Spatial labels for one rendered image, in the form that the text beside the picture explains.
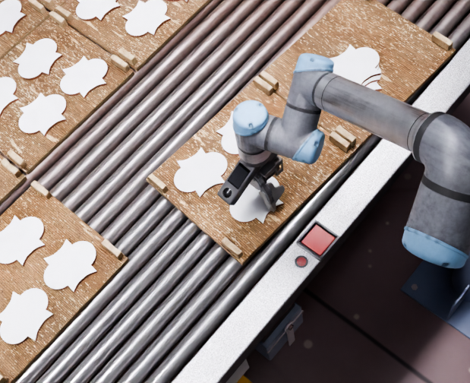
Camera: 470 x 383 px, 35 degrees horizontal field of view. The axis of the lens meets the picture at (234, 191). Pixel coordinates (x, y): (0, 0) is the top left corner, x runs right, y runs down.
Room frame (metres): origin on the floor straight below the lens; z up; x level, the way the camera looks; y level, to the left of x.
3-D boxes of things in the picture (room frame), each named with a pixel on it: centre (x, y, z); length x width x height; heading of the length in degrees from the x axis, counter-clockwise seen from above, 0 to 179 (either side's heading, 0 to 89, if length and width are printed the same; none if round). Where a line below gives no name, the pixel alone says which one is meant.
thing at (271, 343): (0.57, -0.01, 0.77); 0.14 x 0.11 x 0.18; 126
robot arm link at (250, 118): (0.85, -0.07, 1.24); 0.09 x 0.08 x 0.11; 53
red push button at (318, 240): (0.70, -0.17, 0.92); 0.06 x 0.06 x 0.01; 36
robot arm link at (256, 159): (0.86, -0.07, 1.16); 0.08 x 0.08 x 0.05
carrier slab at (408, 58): (1.16, -0.40, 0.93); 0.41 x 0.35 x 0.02; 122
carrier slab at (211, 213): (0.94, -0.05, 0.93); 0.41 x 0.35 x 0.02; 123
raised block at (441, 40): (1.15, -0.64, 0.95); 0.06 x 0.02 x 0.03; 32
